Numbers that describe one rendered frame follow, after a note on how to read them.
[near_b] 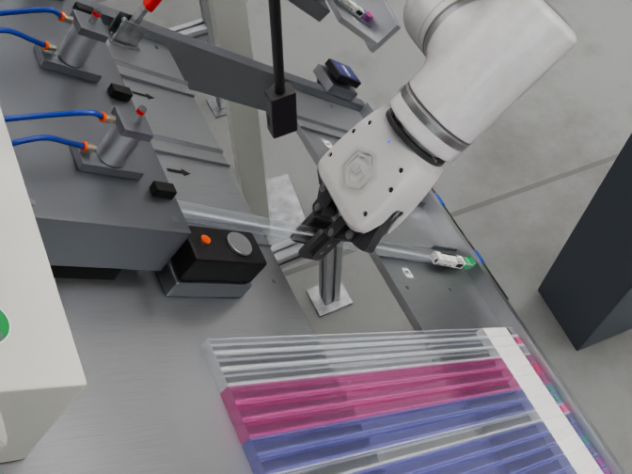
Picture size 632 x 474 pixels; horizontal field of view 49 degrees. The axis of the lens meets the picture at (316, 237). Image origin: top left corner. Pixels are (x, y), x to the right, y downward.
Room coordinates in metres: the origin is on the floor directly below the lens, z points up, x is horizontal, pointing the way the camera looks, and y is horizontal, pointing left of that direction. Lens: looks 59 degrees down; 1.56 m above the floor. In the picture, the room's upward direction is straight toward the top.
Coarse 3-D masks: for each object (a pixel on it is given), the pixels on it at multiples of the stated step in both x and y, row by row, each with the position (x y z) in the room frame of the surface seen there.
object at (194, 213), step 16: (192, 208) 0.34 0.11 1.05; (208, 208) 0.35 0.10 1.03; (208, 224) 0.34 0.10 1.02; (224, 224) 0.35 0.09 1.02; (240, 224) 0.35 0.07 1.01; (256, 224) 0.36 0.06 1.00; (272, 224) 0.37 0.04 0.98; (288, 224) 0.38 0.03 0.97; (304, 240) 0.37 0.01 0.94; (400, 256) 0.41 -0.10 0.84; (416, 256) 0.42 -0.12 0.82; (432, 256) 0.43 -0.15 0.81
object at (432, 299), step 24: (312, 96) 0.71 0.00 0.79; (312, 120) 0.64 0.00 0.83; (336, 120) 0.68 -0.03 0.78; (360, 120) 0.72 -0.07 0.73; (312, 144) 0.58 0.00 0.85; (408, 216) 0.52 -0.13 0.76; (384, 240) 0.44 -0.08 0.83; (408, 240) 0.47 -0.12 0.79; (432, 240) 0.49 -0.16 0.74; (384, 264) 0.40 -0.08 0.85; (408, 264) 0.42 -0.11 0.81; (432, 264) 0.44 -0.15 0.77; (408, 288) 0.37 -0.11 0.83; (432, 288) 0.39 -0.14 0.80; (456, 288) 0.41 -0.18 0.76; (408, 312) 0.34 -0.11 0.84; (432, 312) 0.35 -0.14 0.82; (456, 312) 0.36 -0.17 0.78; (480, 312) 0.38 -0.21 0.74
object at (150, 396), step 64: (128, 64) 0.54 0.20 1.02; (192, 128) 0.49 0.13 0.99; (192, 192) 0.38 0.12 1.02; (128, 320) 0.21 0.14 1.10; (192, 320) 0.23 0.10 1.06; (256, 320) 0.25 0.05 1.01; (128, 384) 0.16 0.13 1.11; (192, 384) 0.17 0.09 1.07; (64, 448) 0.11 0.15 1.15; (128, 448) 0.11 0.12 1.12; (192, 448) 0.12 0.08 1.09
